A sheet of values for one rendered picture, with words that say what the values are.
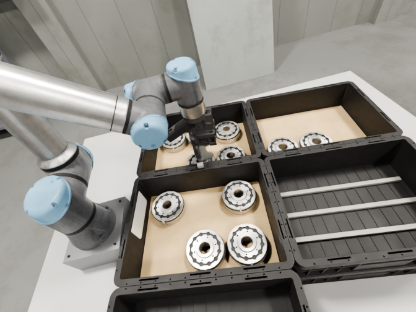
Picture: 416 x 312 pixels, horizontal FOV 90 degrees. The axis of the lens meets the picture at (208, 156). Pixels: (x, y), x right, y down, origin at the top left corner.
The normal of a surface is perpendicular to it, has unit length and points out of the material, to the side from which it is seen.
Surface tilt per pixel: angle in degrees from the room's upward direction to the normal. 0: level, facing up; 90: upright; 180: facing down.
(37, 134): 93
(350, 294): 0
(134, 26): 90
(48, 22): 90
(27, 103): 86
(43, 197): 8
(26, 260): 0
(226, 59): 76
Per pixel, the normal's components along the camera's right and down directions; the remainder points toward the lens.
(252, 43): 0.13, 0.55
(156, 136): 0.20, 0.72
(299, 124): -0.18, -0.65
